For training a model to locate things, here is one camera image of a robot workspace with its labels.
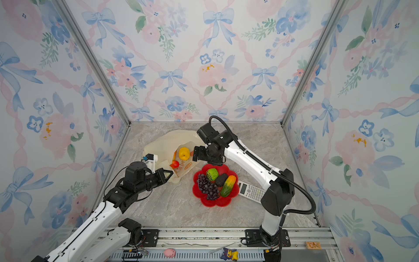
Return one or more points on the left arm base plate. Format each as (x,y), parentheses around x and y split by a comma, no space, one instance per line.
(144,238)

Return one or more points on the white calculator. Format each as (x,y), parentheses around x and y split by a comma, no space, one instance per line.
(251,192)

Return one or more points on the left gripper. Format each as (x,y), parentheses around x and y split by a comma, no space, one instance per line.
(161,176)

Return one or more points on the purple yellow toy figure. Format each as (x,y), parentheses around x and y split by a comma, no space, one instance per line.
(229,254)

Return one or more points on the red apple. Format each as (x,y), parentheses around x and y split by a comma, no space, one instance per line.
(175,164)

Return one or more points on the yellow plastic bag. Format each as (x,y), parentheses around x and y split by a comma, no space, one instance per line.
(166,145)

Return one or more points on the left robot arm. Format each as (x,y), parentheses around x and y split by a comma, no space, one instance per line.
(84,246)

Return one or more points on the red flower-shaped bowl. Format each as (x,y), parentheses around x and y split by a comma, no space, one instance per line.
(221,202)

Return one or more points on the aluminium rail frame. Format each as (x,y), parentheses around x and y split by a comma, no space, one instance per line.
(206,245)

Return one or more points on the small wooden tag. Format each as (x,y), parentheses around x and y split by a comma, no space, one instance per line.
(313,245)

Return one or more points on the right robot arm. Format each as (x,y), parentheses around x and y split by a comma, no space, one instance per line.
(278,192)

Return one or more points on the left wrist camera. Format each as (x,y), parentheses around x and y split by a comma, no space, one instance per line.
(150,161)

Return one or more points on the yellow lemon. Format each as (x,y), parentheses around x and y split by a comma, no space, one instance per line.
(184,154)

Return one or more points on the purple grape bunch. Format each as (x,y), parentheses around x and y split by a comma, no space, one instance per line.
(208,188)

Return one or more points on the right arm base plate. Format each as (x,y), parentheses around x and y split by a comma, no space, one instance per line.
(259,238)

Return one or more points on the pink pig toy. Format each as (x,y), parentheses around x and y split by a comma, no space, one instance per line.
(169,253)

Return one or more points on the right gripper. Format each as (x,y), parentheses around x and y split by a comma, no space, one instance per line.
(202,151)

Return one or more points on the dark avocado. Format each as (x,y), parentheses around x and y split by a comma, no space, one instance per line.
(221,179)

